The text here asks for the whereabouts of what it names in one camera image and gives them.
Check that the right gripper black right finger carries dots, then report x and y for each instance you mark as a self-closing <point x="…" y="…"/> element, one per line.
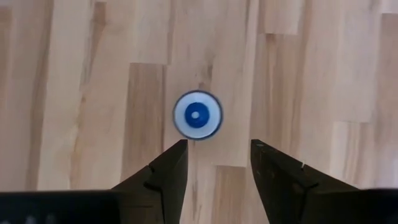
<point x="295" y="199"/>

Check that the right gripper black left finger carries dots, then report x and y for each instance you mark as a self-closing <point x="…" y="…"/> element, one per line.
<point x="140" y="202"/>

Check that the large blue food coloring bottle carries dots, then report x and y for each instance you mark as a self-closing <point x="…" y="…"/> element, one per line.
<point x="197" y="115"/>

